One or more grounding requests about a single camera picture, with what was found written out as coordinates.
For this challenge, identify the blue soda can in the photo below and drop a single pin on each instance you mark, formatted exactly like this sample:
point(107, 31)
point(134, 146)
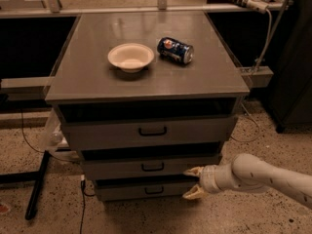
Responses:
point(175, 50)

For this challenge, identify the grey top drawer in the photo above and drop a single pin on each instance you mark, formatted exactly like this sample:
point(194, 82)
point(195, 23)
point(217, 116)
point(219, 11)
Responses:
point(93, 136)

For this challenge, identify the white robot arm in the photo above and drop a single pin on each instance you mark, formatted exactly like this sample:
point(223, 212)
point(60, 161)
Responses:
point(248, 173)

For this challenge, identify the dark cabinet at right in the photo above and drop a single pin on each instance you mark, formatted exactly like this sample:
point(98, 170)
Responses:
point(289, 99)

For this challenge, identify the grey drawer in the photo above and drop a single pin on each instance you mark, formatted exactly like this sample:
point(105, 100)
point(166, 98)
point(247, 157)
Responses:
point(145, 190)
point(128, 168)
point(93, 136)

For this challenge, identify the clear plastic bag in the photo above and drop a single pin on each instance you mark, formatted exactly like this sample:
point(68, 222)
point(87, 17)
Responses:
point(53, 140)

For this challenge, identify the grey drawer cabinet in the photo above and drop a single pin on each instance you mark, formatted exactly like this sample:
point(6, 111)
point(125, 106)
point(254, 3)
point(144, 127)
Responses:
point(88, 89)

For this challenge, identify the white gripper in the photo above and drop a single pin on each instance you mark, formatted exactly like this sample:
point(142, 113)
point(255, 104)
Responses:
point(207, 178)

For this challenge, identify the black stand leg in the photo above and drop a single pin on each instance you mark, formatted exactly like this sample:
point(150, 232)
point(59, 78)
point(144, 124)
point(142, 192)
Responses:
point(37, 177)

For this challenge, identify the grey bottom drawer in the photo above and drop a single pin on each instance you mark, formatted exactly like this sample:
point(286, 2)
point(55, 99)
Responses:
point(145, 190)

